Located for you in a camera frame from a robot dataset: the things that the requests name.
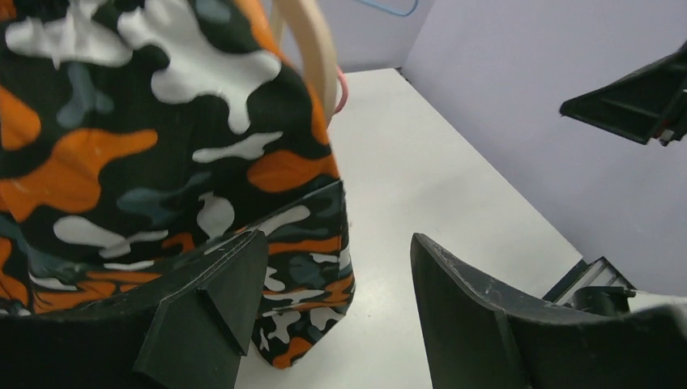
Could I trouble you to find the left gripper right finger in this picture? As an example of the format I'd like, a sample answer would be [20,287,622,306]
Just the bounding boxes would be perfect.
[410,233,686,388]

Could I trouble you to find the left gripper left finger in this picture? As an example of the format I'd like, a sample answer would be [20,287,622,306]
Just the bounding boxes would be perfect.
[1,230,268,388]

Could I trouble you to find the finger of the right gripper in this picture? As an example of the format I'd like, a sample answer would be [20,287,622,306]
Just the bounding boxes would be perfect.
[559,45,686,146]

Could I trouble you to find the orange camouflage shorts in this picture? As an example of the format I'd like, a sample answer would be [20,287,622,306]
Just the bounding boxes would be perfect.
[1,1,355,369]

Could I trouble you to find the thin pink hanger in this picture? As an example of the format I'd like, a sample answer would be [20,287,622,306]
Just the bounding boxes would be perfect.
[334,67,349,114]

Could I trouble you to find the beige wooden hanger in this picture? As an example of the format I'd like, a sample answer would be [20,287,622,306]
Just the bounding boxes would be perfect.
[269,0,339,123]

